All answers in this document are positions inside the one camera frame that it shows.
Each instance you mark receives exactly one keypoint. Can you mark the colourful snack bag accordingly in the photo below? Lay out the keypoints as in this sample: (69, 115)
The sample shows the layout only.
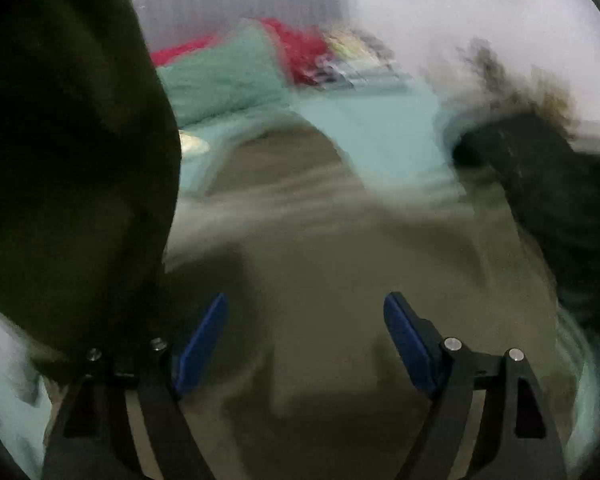
(352, 50)

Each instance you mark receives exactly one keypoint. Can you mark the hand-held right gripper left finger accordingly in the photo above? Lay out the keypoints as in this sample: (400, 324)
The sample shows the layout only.
(200, 345)

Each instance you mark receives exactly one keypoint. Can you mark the yellow-green small cloth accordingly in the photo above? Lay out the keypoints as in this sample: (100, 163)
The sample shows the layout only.
(192, 143)

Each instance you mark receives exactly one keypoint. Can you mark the bed with green sheet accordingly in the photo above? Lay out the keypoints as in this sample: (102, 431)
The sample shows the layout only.
(380, 145)

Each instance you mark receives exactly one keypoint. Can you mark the green pillow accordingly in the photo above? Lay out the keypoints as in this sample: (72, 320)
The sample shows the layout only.
(220, 75)

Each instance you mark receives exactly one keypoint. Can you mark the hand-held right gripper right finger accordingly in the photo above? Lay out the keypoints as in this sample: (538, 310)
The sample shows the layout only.
(410, 345)

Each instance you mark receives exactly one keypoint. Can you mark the black backpack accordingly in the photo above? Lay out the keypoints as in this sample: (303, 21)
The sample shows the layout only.
(555, 200)

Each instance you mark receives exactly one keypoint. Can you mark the red pillow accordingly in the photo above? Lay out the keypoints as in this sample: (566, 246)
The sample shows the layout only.
(295, 50)

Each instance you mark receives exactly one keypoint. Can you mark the olive green jacket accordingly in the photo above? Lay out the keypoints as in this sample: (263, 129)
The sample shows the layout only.
(330, 285)

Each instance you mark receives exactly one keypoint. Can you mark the grey padded headboard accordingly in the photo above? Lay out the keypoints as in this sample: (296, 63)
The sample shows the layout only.
(240, 0)

